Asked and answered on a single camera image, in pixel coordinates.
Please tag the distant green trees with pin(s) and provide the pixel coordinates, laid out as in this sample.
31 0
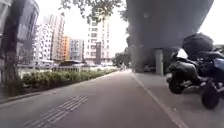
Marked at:
121 58

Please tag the white tower building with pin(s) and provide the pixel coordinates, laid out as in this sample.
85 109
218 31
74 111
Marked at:
96 36

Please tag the grey building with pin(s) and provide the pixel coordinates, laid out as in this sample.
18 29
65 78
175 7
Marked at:
76 50

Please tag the grey asphalt path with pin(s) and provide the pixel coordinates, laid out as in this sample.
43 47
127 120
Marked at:
113 103

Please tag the dark car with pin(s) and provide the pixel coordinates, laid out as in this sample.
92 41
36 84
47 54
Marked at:
70 62

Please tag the white railing fence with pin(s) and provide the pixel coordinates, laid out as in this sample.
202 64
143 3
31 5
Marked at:
65 68

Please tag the orange building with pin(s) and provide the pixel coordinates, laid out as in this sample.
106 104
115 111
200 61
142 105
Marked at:
65 46

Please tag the low green hedge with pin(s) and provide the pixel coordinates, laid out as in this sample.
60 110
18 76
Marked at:
60 78

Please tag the leafy tree branches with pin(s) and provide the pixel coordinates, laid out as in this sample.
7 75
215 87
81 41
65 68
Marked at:
95 6

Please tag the dark elevated concrete bridge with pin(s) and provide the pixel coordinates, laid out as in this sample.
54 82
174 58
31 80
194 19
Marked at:
163 23

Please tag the black scooter with box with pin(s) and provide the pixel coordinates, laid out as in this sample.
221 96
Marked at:
183 71

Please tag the white high-rise building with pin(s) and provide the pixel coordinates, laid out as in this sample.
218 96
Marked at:
45 40

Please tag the dark glass building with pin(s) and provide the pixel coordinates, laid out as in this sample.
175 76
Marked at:
29 30

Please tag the grey kerb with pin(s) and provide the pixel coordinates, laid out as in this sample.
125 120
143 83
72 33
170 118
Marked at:
23 96

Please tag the dark tree trunk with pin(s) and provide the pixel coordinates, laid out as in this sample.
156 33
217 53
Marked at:
10 50

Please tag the dark parked scooter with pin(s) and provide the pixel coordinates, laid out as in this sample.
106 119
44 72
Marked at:
213 88

